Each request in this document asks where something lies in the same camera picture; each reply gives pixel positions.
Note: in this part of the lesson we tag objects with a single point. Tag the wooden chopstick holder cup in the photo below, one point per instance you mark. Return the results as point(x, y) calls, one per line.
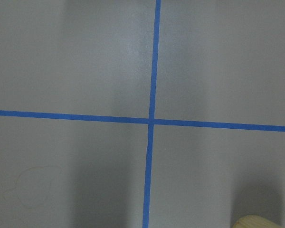
point(255, 221)

